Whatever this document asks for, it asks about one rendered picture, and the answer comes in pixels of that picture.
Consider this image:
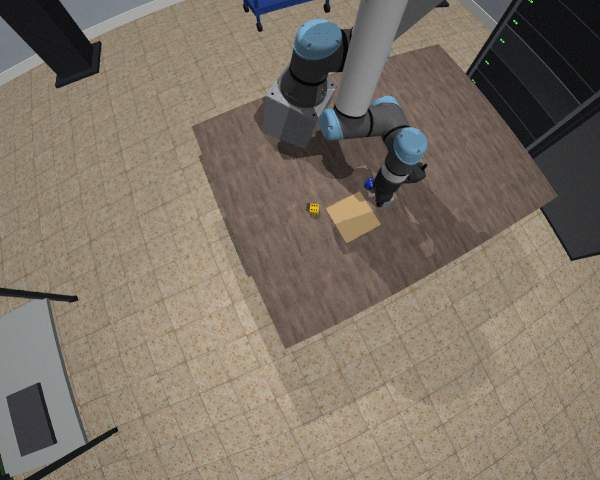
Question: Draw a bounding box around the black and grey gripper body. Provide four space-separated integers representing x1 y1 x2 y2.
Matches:
373 161 428 202

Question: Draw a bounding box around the tan flat mat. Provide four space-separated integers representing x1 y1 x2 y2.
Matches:
325 191 381 244

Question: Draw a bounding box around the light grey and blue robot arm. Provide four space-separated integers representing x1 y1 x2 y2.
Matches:
280 0 444 176

